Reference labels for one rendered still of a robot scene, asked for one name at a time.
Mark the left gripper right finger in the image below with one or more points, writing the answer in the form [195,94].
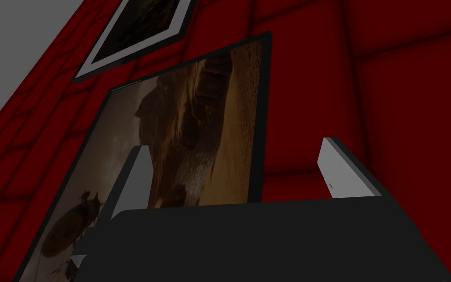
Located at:
[345,176]

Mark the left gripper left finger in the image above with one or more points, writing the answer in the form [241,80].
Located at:
[136,184]

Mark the brown landscape picture black frame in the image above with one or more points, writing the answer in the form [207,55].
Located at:
[194,129]

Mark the dark picture white mat frame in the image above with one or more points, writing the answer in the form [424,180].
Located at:
[139,27]

